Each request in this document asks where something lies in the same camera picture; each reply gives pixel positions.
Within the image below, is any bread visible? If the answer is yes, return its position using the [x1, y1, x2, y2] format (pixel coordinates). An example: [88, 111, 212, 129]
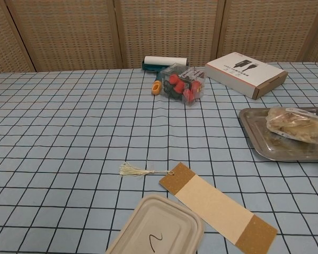
[266, 106, 318, 146]

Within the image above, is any stainless steel tray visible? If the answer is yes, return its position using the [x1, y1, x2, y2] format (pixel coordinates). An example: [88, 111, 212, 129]
[238, 106, 318, 162]

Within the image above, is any clear box with red parts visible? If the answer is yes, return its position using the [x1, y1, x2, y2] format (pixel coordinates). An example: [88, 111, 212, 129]
[158, 62, 207, 106]

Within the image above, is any teal lint roller white roll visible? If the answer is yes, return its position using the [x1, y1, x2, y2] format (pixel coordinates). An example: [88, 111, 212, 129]
[142, 56, 188, 95]

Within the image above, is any blue checked tablecloth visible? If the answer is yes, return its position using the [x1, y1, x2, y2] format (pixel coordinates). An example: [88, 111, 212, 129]
[0, 62, 318, 254]

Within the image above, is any wicker folding screen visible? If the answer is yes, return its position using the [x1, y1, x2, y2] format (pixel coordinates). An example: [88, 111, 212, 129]
[0, 0, 318, 76]

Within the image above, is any brown beige bookmark with tassel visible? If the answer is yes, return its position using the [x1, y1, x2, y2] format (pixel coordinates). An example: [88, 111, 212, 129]
[119, 161, 278, 254]

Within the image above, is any beige food container lid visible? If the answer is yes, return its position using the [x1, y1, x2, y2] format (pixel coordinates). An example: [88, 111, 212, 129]
[105, 194, 205, 254]

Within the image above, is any white cardboard cable box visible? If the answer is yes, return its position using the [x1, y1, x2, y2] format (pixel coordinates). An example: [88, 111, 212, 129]
[204, 52, 289, 101]

